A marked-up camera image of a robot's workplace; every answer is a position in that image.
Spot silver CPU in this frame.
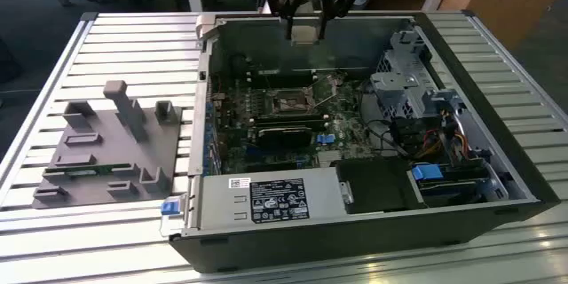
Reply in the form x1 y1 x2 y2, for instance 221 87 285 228
290 24 321 47

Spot metal socket cover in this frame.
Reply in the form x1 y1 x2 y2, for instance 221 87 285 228
303 76 345 101

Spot black RAM slot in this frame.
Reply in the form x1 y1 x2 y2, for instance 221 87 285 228
245 78 318 88
253 120 327 129
243 70 317 80
250 114 325 122

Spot black plastic drive cover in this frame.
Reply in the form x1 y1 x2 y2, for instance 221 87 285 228
330 156 429 215

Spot metal drive cage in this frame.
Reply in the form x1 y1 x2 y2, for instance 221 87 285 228
366 30 449 122

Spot green motherboard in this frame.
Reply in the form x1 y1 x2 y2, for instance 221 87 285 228
203 72 386 176

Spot black graphics card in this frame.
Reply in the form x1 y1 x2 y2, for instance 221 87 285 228
254 125 311 150

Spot silver chipset heatsink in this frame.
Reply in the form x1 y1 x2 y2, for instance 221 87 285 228
319 150 346 166

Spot blue disk carrier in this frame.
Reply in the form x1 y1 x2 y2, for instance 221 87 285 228
410 163 443 184

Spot grey parts rack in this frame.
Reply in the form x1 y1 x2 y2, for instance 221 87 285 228
30 79 185 211

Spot silver power supply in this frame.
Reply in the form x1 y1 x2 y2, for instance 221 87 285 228
190 167 354 231

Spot green RAM stick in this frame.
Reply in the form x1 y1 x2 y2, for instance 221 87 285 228
65 163 114 177

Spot blue plastic latch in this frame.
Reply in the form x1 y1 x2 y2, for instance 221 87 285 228
159 198 183 217

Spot black PC case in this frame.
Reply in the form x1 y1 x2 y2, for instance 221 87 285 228
166 10 561 273

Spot black cable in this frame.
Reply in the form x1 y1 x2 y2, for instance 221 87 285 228
361 120 411 160

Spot yellow red wire bundle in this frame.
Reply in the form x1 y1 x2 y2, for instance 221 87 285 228
415 120 471 160

